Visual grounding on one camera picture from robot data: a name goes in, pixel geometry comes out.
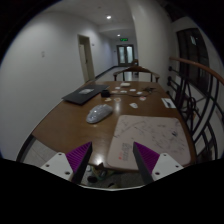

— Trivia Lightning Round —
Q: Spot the white card on table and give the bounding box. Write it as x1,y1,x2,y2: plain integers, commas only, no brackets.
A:
129,103,138,109

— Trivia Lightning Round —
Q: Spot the white computer mouse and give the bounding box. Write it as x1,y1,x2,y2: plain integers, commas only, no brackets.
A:
86,104,113,124

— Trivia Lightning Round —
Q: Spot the black metal stair railing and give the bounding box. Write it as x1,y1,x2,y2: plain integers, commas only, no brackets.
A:
167,57,224,163

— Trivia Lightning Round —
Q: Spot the glass double door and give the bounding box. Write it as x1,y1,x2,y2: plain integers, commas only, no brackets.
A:
117,45,134,65

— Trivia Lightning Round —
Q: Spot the white paper booklet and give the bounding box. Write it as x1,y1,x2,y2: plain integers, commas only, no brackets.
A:
162,98,175,109

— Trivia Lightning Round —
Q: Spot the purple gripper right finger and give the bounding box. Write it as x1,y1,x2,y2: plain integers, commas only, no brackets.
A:
132,141,185,185

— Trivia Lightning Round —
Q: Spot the small black box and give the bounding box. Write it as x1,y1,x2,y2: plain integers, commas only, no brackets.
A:
101,90,110,98

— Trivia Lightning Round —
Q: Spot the black laptop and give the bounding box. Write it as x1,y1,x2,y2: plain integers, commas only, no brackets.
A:
63,85,108,105

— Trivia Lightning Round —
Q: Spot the wooden chair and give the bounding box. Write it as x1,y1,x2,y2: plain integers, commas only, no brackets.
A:
113,65,160,83

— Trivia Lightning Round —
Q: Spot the black cable bundle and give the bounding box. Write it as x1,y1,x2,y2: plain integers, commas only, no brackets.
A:
141,87,157,94

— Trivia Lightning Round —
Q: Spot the dark window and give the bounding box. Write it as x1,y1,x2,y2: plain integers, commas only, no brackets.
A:
177,28,209,93

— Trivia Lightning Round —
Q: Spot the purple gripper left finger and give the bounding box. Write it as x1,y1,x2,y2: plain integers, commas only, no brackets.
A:
40,141,93,185

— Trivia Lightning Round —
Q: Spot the green exit sign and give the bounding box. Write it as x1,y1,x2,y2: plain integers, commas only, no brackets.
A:
120,38,128,42

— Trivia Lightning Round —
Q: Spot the white side door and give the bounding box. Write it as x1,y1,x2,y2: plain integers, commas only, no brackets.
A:
79,44,88,82

